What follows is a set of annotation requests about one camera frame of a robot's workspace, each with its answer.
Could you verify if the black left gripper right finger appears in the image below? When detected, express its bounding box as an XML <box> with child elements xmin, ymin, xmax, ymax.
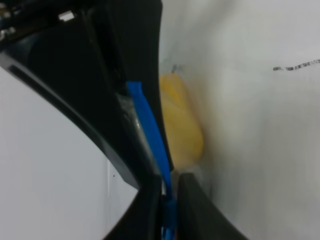
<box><xmin>177</xmin><ymin>173</ymin><xmax>246</xmax><ymax>240</ymax></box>

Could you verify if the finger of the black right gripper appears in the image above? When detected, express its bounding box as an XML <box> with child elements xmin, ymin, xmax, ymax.
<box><xmin>104</xmin><ymin>0</ymin><xmax>170</xmax><ymax>157</ymax></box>

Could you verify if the clear zip bag blue zipper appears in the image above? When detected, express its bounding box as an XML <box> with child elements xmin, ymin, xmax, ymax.
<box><xmin>126</xmin><ymin>81</ymin><xmax>177</xmax><ymax>240</ymax></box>

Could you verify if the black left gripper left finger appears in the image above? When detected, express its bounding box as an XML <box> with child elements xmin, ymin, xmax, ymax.
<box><xmin>105</xmin><ymin>175</ymin><xmax>162</xmax><ymax>240</ymax></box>

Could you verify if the yellow lemon fruit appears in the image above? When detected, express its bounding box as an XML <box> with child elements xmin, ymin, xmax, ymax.
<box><xmin>159</xmin><ymin>73</ymin><xmax>204</xmax><ymax>170</ymax></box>

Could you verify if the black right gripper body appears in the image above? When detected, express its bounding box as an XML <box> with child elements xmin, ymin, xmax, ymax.
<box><xmin>0</xmin><ymin>0</ymin><xmax>140</xmax><ymax>188</ymax></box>

